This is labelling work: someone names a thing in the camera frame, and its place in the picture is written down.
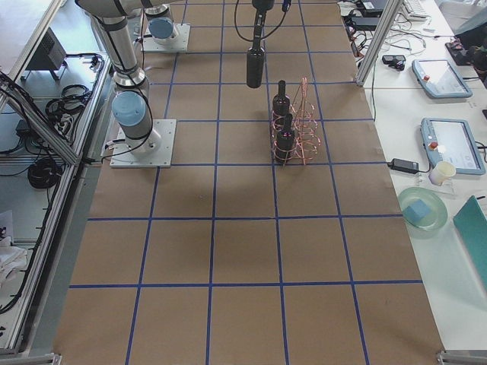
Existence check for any dark wine bottle in basket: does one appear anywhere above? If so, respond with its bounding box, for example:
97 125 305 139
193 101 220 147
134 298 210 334
275 113 295 164

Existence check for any white paper cup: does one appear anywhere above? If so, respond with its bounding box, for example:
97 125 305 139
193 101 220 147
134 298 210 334
428 160 457 186

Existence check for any copper wire wine basket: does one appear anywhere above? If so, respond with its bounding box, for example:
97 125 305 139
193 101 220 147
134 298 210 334
271 77 321 165

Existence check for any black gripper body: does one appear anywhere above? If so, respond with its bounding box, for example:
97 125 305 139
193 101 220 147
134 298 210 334
252 0 275 11

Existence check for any blue foam cube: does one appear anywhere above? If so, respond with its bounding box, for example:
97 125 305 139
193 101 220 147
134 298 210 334
403 198 434 227

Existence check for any green glass bowl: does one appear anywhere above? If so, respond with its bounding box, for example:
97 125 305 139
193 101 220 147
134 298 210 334
398 187 448 238

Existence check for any near blue teach pendant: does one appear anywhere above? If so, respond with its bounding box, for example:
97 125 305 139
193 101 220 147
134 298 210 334
420 118 486 176

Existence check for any teal notebook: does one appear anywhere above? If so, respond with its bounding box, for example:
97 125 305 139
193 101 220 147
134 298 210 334
453 195 486 290

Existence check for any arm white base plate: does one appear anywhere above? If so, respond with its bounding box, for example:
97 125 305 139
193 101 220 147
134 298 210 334
143 23 190 53
110 119 177 168

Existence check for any dark wine bottle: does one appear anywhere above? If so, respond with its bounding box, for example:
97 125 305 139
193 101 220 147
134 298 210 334
246 39 265 88
275 113 295 164

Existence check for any black power adapter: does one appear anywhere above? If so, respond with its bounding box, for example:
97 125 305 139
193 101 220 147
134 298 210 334
387 158 419 174

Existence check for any far blue teach pendant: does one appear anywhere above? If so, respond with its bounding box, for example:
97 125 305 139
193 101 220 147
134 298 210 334
412 59 473 99

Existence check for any blue teach pendant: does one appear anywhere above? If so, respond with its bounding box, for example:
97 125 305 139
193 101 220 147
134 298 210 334
420 118 486 176
412 59 473 99

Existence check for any aluminium frame post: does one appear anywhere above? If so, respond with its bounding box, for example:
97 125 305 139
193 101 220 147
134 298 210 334
355 0 402 87

